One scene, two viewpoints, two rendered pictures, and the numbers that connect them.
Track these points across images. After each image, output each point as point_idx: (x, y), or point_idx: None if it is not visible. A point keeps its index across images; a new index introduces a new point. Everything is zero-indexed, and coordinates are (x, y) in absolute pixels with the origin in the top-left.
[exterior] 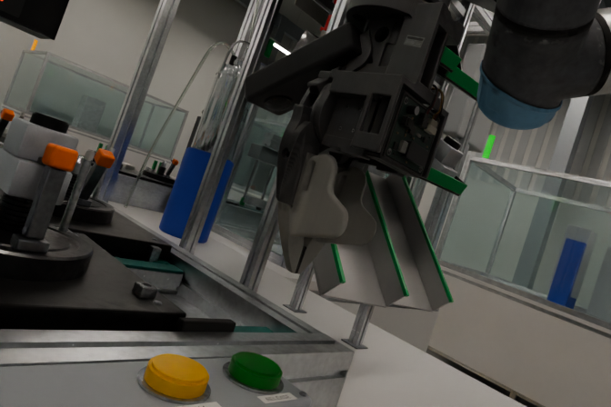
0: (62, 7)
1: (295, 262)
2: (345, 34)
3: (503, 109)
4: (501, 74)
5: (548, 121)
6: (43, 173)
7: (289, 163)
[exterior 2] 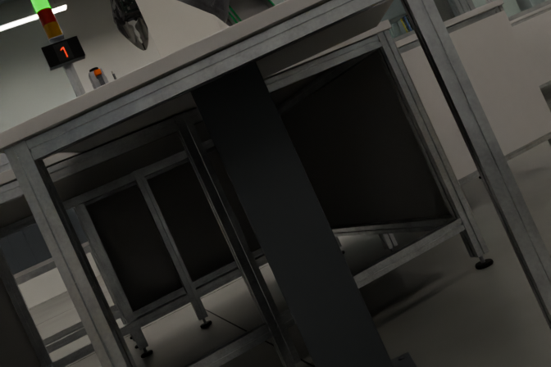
0: (79, 46)
1: (142, 47)
2: None
3: None
4: None
5: None
6: (97, 79)
7: (120, 30)
